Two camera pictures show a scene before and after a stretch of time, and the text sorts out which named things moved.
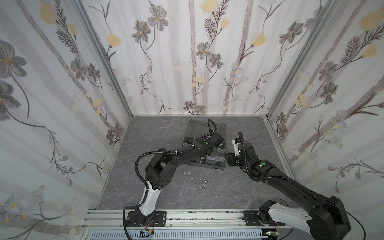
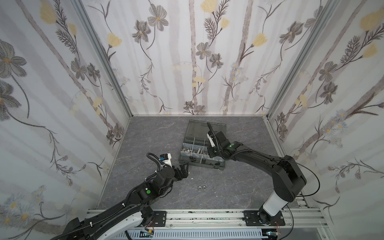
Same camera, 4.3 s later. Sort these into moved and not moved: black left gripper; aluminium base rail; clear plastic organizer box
Moved: black left gripper
Not moved: aluminium base rail; clear plastic organizer box
